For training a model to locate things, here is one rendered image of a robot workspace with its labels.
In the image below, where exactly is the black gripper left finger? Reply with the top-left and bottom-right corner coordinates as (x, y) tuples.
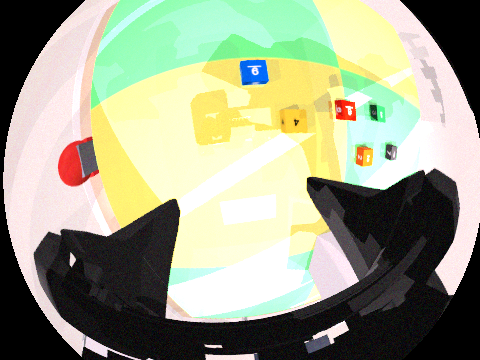
(60, 199), (181, 319)

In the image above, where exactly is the green block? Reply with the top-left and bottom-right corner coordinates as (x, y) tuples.
(371, 104), (385, 123)

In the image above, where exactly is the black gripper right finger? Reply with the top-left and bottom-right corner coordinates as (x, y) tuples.
(305, 171), (425, 281)

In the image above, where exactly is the blue digit block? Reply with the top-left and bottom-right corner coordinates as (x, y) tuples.
(239, 60), (269, 85)

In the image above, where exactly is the orange digit block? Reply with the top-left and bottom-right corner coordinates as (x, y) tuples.
(356, 147), (373, 167)

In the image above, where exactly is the small yellow block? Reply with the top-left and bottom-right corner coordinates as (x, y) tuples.
(280, 109), (308, 133)

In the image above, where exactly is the red digit block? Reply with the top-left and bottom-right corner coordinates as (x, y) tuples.
(335, 100), (356, 121)

